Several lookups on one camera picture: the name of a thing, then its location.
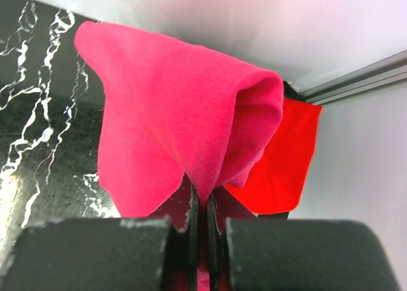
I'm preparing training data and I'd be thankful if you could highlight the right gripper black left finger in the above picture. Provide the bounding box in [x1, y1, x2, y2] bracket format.
[1, 177, 198, 290]

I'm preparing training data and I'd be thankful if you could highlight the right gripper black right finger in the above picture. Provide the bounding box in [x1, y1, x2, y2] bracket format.
[207, 189, 400, 290]

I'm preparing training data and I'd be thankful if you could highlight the pink t shirt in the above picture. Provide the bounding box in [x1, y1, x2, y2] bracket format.
[74, 20, 284, 218]

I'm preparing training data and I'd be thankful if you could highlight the folded red t shirt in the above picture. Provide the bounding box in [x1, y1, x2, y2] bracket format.
[226, 98, 322, 219]

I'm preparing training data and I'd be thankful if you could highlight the black marbled table mat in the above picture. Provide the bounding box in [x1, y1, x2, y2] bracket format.
[0, 0, 123, 241]

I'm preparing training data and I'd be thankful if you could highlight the aluminium frame rail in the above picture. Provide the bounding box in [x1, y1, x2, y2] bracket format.
[300, 50, 406, 105]

